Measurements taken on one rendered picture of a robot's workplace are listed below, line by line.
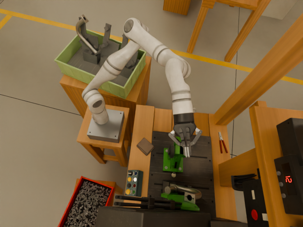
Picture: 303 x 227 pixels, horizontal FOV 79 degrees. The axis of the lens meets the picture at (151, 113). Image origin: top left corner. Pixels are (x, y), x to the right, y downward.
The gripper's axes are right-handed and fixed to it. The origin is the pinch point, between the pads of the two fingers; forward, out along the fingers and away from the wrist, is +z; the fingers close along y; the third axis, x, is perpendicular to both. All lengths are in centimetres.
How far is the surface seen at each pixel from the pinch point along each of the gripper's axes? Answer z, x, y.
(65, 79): -57, 60, -103
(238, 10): -208, 300, 90
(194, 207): 25.4, 12.0, -0.9
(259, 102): -17, 46, 37
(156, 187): 28, 43, -26
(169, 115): -17, 68, -18
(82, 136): -8, 43, -77
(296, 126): -6.2, -1.9, 34.1
